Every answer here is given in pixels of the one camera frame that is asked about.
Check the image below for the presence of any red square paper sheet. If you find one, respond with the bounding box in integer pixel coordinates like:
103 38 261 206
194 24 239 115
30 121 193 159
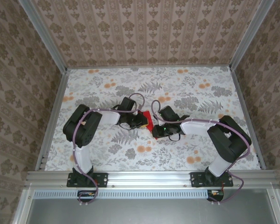
140 111 160 140

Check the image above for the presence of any floral patterned table cover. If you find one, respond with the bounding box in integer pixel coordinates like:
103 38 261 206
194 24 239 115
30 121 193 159
41 66 262 172

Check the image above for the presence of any grey metal panel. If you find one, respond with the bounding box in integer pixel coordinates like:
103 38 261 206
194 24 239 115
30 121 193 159
13 188 280 224

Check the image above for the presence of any small black circuit board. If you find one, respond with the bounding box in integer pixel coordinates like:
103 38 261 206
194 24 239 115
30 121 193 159
77 190 100 203
206 189 224 203

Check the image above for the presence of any aluminium mounting rail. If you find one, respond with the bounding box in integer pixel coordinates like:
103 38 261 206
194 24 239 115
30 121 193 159
25 170 280 189

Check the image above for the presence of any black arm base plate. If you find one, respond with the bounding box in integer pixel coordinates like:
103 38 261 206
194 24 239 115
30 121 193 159
190 172 234 188
67 172 108 188

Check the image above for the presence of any grey slotted cable duct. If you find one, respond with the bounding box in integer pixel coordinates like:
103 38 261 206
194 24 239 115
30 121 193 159
34 189 210 199

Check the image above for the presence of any aluminium side rail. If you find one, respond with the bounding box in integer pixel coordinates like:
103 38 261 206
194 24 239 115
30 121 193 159
231 67 267 170
35 69 70 171

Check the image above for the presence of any aluminium frame post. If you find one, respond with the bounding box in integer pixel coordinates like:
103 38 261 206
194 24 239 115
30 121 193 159
18 0 68 72
229 0 271 70

